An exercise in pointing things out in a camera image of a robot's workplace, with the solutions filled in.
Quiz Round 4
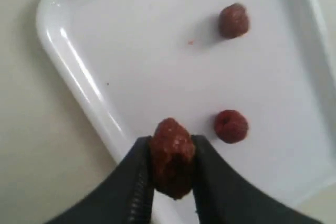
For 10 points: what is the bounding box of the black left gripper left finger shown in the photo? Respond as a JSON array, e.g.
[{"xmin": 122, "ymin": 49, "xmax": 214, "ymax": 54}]
[{"xmin": 49, "ymin": 136, "xmax": 154, "ymax": 223}]

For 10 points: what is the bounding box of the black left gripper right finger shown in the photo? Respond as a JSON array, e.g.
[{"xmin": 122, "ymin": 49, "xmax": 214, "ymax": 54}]
[{"xmin": 192, "ymin": 135, "xmax": 319, "ymax": 224}]

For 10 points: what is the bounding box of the white rectangular plastic tray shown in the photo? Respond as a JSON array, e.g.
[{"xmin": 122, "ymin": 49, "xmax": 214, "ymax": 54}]
[{"xmin": 36, "ymin": 0, "xmax": 335, "ymax": 223}]

